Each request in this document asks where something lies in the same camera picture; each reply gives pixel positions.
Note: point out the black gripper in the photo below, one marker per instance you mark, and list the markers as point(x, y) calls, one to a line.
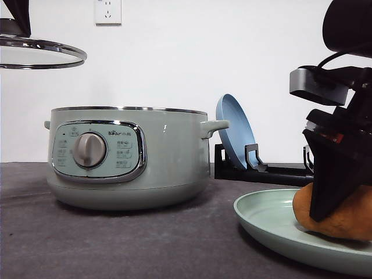
point(340, 144)

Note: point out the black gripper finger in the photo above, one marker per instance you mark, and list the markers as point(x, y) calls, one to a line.
point(20, 10)

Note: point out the glass lid green knob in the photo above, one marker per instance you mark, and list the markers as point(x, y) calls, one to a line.
point(19, 50)

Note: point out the brown potato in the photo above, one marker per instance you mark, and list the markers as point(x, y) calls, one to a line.
point(351, 219)

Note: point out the green plate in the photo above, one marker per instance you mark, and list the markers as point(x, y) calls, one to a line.
point(270, 216)

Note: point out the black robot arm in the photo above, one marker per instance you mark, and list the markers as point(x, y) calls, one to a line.
point(347, 28)

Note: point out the black plate rack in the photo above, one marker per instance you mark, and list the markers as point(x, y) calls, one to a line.
point(257, 172)

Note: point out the blue plate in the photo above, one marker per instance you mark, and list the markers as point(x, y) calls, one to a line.
point(240, 131)

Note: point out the green electric steamer pot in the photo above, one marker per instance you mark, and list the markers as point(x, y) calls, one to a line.
point(129, 158)

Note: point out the white wall socket left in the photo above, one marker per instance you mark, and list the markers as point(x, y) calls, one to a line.
point(108, 13)

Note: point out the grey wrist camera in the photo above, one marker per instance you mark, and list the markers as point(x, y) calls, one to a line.
point(326, 85)

